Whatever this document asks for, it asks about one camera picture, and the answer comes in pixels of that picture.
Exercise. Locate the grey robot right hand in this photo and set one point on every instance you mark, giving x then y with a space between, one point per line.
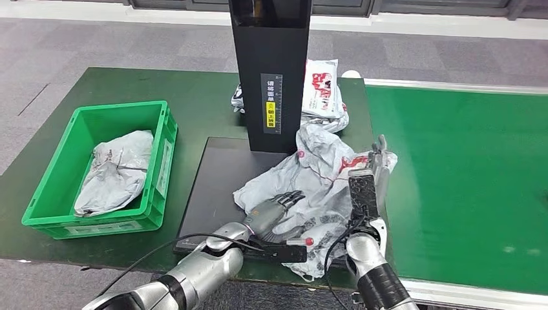
382 171

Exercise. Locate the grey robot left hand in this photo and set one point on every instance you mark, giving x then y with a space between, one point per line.
267 212

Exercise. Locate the large grey parcel red logo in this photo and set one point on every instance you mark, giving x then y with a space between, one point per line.
317 179

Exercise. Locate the plain grey parcel bag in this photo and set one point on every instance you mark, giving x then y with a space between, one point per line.
115 171

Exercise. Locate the green conveyor belt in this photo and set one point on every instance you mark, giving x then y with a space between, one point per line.
462 171

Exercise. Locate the white round conveyor cap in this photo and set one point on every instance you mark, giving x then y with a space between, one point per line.
351 74

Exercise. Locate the white parcel with red print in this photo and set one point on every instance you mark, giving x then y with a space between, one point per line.
321 85

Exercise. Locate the small white parcel black marks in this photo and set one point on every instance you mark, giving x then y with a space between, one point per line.
236 100

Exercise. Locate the black inbound scanner machine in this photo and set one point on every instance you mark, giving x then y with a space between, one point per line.
274 85

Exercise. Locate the green plastic crate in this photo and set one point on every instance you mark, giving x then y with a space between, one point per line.
162 171

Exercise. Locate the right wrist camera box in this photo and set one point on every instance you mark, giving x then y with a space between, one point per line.
363 192

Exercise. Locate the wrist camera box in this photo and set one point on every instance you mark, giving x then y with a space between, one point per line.
282 252
363 192

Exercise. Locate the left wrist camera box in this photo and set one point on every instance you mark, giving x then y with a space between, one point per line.
282 252

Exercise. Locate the metal conveyor bracket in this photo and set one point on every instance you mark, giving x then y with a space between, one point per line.
357 301

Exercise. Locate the grey window frame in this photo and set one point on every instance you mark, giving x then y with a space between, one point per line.
342 6

